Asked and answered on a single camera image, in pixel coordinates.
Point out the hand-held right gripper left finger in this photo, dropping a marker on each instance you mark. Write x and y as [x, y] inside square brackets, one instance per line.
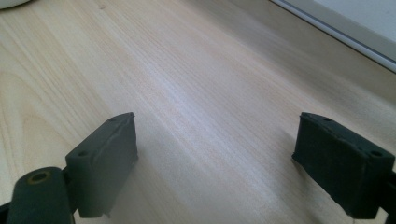
[102, 168]

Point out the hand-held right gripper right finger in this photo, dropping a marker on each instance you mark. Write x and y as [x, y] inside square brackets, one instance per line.
[339, 161]

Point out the white round object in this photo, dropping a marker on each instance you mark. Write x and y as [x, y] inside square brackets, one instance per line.
[11, 2]

